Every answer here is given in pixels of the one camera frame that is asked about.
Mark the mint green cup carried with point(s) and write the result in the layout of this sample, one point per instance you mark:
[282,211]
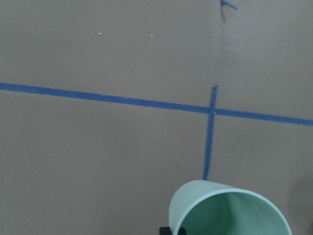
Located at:
[208,208]

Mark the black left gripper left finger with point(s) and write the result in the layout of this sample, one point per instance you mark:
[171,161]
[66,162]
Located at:
[164,231]

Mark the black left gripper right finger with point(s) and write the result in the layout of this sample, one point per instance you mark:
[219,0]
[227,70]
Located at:
[181,231]

